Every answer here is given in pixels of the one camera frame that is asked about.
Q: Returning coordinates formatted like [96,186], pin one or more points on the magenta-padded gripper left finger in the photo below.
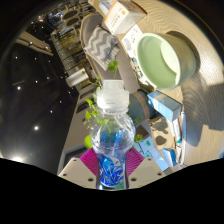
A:
[75,171]

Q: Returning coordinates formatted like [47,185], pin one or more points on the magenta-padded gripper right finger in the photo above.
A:
[146,171]

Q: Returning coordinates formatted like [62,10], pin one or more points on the clear blue-labelled water bottle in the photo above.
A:
[112,140]

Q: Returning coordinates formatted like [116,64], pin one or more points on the blue and white card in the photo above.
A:
[170,156]

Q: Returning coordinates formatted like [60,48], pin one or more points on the group of ceiling lights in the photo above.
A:
[36,127]

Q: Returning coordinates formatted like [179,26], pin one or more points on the green potted plant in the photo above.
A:
[141,105]

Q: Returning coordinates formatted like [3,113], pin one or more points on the light blue carton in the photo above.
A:
[165,105]

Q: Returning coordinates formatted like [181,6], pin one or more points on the white round pillar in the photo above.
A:
[76,79]

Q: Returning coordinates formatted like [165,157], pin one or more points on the grey curved sofa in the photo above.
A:
[126,71]

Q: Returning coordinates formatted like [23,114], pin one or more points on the pale green cup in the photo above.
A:
[160,60]

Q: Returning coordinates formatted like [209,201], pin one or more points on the grey chevron cushion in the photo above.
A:
[101,46]

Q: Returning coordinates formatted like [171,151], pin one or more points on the white printed paper sheet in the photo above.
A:
[130,41]

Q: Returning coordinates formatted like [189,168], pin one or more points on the group of dining chairs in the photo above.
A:
[71,16]

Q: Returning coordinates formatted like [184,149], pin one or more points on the white and orange box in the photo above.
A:
[125,15]

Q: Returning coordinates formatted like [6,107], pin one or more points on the small blue-white booklet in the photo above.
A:
[106,6]

